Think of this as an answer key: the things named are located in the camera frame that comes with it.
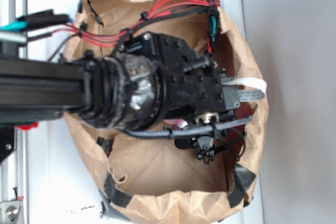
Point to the brown paper bag box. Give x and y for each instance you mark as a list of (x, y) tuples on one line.
[(151, 181)]

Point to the aluminium frame rail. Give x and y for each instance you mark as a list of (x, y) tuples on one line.
[(14, 169)]

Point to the pink plush bunny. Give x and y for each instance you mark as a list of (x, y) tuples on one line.
[(180, 123)]

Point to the white plastic tray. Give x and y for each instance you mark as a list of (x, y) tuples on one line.
[(60, 188)]

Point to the black mounting bracket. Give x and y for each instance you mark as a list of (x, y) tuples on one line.
[(8, 143)]

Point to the silver corner bracket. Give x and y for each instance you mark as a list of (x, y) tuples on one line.
[(11, 212)]

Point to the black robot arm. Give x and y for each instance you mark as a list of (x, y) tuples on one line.
[(156, 87)]

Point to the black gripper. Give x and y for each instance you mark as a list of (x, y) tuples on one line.
[(194, 83)]

